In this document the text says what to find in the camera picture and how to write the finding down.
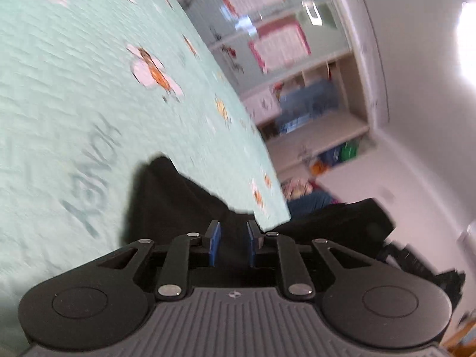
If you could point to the bee-print quilted bedspread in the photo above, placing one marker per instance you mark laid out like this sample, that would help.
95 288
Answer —
93 100

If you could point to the white corner shelf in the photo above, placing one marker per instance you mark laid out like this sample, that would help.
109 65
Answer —
334 81

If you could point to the black pants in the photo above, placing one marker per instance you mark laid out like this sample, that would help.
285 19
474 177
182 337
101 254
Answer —
186 212

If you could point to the pink-bordered poster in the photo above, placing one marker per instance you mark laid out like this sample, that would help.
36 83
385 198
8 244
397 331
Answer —
280 46

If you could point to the blue bag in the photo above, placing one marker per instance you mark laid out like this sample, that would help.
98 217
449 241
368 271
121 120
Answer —
331 156

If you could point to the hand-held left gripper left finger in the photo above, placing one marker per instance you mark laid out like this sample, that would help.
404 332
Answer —
214 243

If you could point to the white drawer cabinet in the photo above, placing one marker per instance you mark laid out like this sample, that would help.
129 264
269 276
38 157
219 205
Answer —
262 104

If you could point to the orange packets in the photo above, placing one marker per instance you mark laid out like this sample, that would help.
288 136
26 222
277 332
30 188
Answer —
319 167

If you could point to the rolled floral quilt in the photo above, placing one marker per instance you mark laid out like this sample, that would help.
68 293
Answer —
297 189

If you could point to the green bag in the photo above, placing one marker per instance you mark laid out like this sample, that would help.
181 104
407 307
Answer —
351 150

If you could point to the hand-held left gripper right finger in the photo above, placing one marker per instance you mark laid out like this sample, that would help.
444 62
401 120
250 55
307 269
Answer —
252 243

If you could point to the sliding-door wardrobe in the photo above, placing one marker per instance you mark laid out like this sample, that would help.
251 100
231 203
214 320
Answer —
267 26

